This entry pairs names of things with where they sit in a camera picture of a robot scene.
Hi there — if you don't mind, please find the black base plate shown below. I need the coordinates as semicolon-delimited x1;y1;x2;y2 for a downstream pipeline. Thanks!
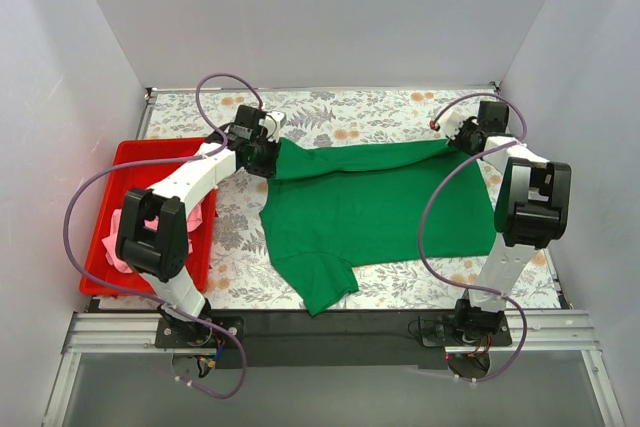
153;310;513;372

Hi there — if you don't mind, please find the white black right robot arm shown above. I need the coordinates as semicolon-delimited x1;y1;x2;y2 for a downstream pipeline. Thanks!
438;100;572;345

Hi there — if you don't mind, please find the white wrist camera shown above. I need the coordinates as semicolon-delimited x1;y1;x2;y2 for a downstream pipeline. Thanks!
261;111;286;142
429;108;467;140

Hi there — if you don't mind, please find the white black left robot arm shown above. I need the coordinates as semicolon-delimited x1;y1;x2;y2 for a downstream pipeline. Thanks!
115;105;286;347

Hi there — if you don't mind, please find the red plastic bin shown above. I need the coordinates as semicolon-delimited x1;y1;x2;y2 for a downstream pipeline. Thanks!
79;140;219;297

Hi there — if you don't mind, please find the green t shirt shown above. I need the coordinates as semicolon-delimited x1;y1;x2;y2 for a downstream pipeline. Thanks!
260;139;495;315

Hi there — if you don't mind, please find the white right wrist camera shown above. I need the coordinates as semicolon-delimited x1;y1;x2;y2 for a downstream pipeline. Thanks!
429;108;467;140

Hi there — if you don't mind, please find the pink t shirt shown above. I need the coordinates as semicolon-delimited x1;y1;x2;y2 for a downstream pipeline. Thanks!
101;196;205;276

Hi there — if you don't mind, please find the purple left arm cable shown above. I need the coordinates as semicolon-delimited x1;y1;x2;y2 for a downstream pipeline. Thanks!
64;74;266;398

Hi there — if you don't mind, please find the aluminium frame rail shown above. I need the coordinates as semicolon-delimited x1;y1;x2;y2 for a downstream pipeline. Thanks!
63;309;599;353

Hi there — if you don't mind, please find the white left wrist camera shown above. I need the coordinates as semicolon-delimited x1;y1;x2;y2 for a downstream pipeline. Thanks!
261;111;286;142

